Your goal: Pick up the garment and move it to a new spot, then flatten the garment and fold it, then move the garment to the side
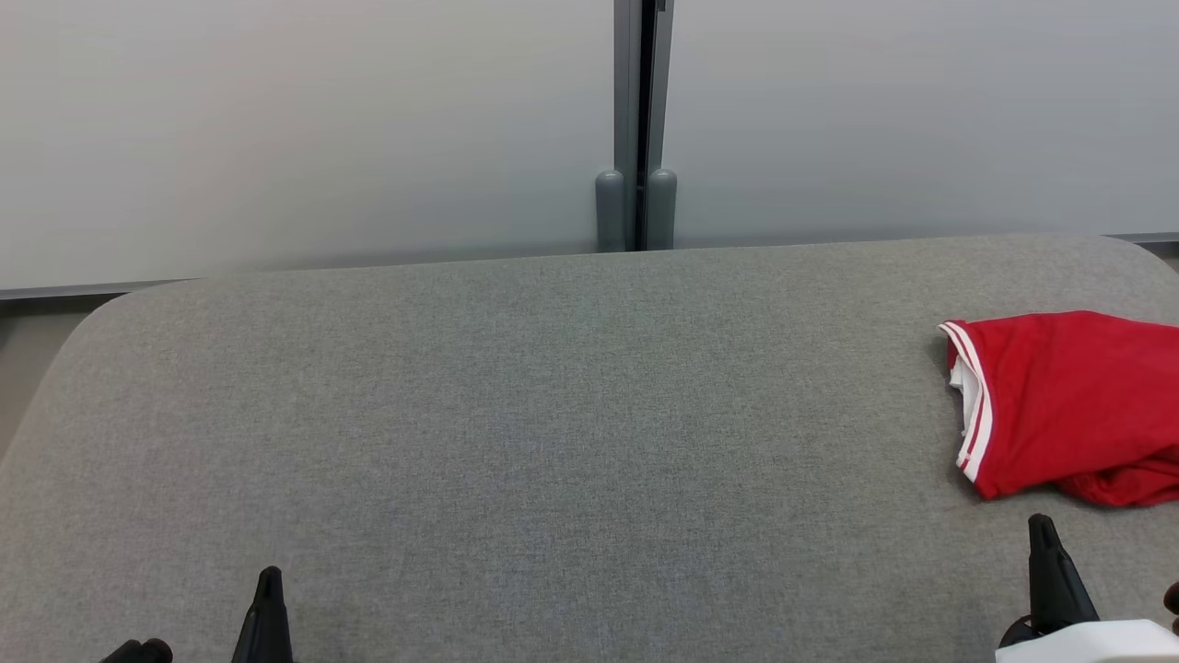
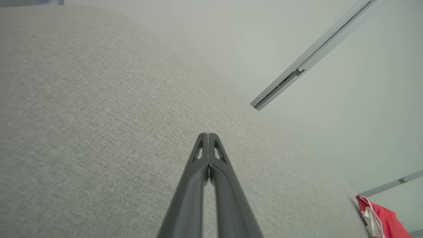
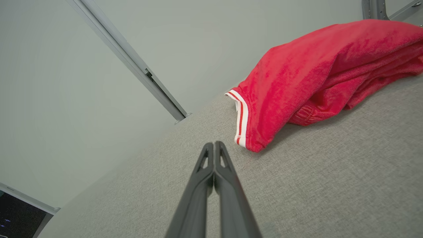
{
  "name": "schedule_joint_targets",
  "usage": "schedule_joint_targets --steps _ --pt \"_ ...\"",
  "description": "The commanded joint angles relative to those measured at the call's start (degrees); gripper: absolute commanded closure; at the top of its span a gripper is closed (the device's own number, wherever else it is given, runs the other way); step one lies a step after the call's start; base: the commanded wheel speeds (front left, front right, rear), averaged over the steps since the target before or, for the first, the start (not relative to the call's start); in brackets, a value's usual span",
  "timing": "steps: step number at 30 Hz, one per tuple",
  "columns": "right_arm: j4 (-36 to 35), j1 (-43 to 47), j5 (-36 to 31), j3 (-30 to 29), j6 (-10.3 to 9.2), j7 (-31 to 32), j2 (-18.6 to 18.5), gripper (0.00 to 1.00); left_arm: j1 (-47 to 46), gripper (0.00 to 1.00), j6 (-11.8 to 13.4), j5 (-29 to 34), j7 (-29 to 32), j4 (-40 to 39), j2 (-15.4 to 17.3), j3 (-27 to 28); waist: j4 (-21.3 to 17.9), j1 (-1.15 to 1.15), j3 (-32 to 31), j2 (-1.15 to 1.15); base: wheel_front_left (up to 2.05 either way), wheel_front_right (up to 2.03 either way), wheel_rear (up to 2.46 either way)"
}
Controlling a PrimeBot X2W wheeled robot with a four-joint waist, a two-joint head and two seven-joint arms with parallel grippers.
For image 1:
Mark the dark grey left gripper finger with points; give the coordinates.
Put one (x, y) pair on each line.
(265, 626)
(138, 652)

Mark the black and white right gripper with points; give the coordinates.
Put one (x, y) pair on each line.
(1096, 645)

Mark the red shorts with white stripes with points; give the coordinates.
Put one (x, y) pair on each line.
(1133, 488)

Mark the red and white basketball jersey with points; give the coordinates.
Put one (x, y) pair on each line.
(1068, 396)

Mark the white partition panel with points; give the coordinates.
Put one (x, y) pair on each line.
(921, 110)
(276, 129)

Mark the grey partition post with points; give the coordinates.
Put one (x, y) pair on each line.
(619, 138)
(660, 138)

